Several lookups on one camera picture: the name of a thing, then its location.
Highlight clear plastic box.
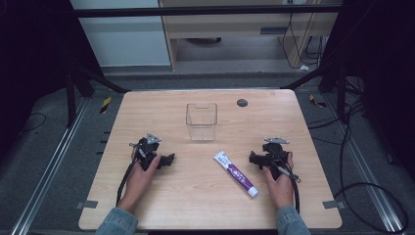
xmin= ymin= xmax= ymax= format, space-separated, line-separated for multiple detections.
xmin=185 ymin=102 xmax=218 ymax=142

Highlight black metal stand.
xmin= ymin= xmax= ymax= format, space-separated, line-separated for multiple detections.
xmin=280 ymin=63 xmax=349 ymax=124
xmin=64 ymin=63 xmax=132 ymax=129

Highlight aluminium floor rail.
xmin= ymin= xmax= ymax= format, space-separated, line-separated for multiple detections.
xmin=322 ymin=93 xmax=406 ymax=235
xmin=9 ymin=97 xmax=90 ymax=235

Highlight black horizontal frame bar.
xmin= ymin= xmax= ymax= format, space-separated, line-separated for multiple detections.
xmin=72 ymin=4 xmax=343 ymax=19

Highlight hand-held gripper cable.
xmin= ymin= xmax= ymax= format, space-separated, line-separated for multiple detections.
xmin=115 ymin=142 xmax=142 ymax=206
xmin=273 ymin=161 xmax=301 ymax=213

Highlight black cables behind desk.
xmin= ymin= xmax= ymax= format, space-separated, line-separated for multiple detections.
xmin=281 ymin=12 xmax=328 ymax=71

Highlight grey metal table bracket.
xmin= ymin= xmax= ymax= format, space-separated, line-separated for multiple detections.
xmin=74 ymin=200 xmax=99 ymax=211
xmin=322 ymin=200 xmax=346 ymax=211

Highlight thin black floor cable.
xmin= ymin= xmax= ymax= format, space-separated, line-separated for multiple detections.
xmin=19 ymin=112 xmax=48 ymax=134

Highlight purple and white toothpaste tube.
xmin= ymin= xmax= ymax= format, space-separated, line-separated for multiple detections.
xmin=212 ymin=150 xmax=259 ymax=199

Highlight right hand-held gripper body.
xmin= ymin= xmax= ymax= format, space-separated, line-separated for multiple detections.
xmin=262 ymin=136 xmax=291 ymax=181

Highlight light wooden desk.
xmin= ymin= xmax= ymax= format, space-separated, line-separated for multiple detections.
xmin=158 ymin=0 xmax=344 ymax=71

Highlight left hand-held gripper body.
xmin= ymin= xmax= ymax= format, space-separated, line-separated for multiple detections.
xmin=134 ymin=132 xmax=162 ymax=171

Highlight person's right hand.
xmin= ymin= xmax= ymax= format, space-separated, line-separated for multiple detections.
xmin=262 ymin=152 xmax=297 ymax=211

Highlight yellow and black tape strip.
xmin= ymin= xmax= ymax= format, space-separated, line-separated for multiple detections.
xmin=308 ymin=93 xmax=328 ymax=109
xmin=99 ymin=96 xmax=113 ymax=115

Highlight left hand-held gripper cable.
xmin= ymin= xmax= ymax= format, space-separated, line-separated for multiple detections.
xmin=115 ymin=142 xmax=142 ymax=206

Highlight white cabinet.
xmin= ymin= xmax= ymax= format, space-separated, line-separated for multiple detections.
xmin=69 ymin=0 xmax=172 ymax=69

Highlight right hand-held gripper cable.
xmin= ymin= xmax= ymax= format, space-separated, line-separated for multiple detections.
xmin=273 ymin=161 xmax=301 ymax=213

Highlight person's left hand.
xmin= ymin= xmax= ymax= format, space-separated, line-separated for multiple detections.
xmin=116 ymin=148 xmax=161 ymax=214

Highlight black curtain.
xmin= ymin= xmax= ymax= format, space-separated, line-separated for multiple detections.
xmin=321 ymin=0 xmax=415 ymax=182
xmin=0 ymin=0 xmax=106 ymax=161

